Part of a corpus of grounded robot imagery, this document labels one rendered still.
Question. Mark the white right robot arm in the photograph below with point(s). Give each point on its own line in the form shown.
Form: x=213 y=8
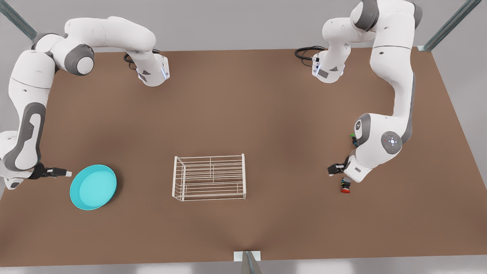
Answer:
x=30 y=87

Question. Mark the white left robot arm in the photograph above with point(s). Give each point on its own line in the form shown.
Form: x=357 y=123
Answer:
x=395 y=76

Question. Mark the turquoise plate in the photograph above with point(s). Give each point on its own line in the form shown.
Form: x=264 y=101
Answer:
x=93 y=187

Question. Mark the red button switch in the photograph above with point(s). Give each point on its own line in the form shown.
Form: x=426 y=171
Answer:
x=345 y=185

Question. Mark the silver frame post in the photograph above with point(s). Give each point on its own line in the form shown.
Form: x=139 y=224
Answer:
x=449 y=24
x=249 y=262
x=17 y=18

